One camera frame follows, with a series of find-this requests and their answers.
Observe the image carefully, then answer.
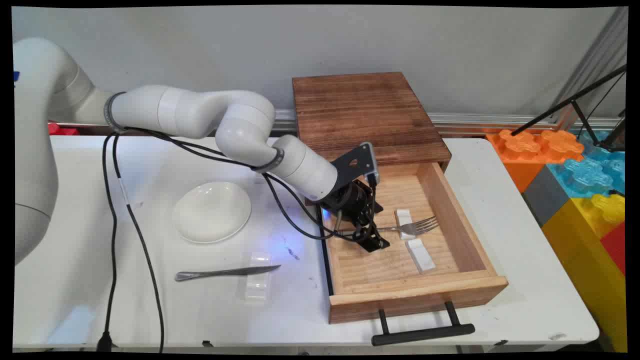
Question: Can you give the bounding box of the white round plate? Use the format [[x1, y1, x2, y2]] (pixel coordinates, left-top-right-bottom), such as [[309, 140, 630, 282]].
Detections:
[[172, 181, 252, 245]]

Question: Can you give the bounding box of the yellow big toy block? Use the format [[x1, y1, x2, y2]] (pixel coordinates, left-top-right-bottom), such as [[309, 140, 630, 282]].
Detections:
[[541, 193, 628, 354]]

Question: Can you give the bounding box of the silver metal fork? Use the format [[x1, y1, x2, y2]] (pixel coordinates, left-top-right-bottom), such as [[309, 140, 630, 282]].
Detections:
[[375, 215, 440, 237]]

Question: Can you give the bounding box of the orange big toy block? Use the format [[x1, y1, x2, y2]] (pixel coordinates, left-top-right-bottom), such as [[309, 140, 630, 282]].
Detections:
[[485, 128, 585, 194]]

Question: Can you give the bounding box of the silver metal knife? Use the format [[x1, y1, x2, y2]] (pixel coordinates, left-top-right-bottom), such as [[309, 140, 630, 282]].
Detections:
[[174, 264, 282, 283]]

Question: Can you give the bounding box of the black drawer handle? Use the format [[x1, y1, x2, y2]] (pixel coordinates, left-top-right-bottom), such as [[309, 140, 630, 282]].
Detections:
[[371, 301, 477, 347]]

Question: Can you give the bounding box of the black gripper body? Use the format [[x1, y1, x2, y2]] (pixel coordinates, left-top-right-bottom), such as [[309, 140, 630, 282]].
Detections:
[[319, 178, 384, 233]]

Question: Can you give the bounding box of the light wooden drawer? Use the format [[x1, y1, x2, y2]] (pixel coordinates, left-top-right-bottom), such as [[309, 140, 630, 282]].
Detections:
[[316, 161, 510, 325]]

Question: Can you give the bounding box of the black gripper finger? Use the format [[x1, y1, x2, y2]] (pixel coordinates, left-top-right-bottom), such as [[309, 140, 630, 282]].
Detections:
[[350, 224, 377, 252], [369, 222, 392, 251]]

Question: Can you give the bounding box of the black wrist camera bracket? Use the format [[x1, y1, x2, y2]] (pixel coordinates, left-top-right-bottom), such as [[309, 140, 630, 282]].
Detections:
[[330, 142, 380, 187]]

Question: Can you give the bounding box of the black tripod stand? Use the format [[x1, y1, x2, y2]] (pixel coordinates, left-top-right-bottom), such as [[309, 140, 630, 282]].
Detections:
[[509, 64, 628, 154]]

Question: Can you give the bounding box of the aluminium wall rail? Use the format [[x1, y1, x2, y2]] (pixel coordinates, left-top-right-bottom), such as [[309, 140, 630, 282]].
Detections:
[[272, 108, 624, 136]]

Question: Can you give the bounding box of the red big toy block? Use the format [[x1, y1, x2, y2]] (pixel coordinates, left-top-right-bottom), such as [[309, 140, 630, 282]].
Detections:
[[48, 122, 81, 137], [599, 222, 627, 277]]

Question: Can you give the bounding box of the black cable with white tag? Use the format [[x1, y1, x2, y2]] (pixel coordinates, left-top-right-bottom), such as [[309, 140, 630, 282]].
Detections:
[[112, 127, 362, 354]]

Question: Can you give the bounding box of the blue big toy block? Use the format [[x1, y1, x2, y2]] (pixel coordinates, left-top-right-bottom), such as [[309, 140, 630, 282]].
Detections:
[[547, 131, 627, 200]]

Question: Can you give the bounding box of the black cable with black plug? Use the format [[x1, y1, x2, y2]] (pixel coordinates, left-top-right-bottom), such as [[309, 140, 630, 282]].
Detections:
[[96, 127, 351, 353]]

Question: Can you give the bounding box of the grey big toy block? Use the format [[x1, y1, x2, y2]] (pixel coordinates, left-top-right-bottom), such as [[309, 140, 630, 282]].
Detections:
[[521, 165, 571, 229]]

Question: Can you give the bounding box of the dark wooden cabinet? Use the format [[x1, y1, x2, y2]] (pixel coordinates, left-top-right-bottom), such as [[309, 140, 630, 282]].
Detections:
[[292, 71, 453, 206]]

